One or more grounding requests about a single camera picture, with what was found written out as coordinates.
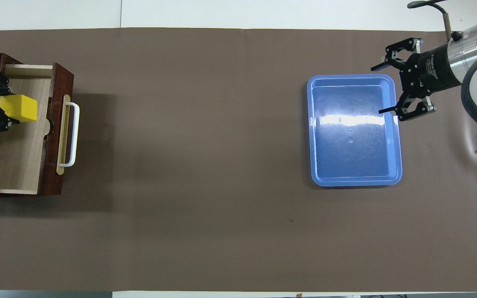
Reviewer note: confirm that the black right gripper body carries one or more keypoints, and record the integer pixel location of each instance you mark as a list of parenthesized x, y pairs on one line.
[(433, 70)]

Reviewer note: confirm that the yellow cube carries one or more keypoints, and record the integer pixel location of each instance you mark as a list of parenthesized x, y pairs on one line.
[(21, 108)]

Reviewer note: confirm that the blue plastic tray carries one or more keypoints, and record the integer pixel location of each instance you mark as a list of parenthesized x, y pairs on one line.
[(352, 136)]

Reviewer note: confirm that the brown table mat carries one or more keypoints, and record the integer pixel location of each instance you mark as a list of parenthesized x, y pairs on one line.
[(201, 165)]

